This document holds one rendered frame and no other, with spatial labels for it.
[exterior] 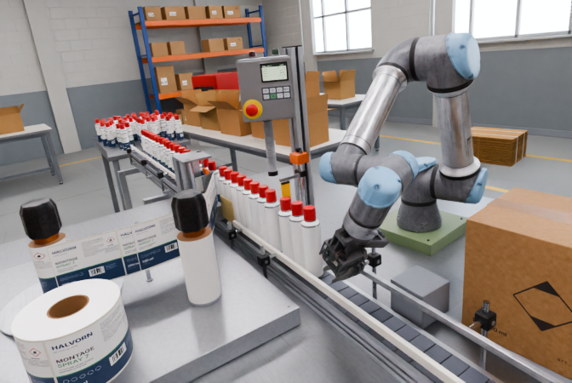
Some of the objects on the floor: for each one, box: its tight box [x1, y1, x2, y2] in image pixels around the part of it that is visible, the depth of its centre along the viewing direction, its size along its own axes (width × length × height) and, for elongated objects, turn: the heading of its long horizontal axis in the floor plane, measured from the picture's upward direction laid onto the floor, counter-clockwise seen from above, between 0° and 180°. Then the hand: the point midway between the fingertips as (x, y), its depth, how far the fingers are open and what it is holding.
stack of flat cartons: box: [472, 127, 528, 167], centre depth 474 cm, size 64×53×31 cm
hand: (340, 274), depth 98 cm, fingers closed
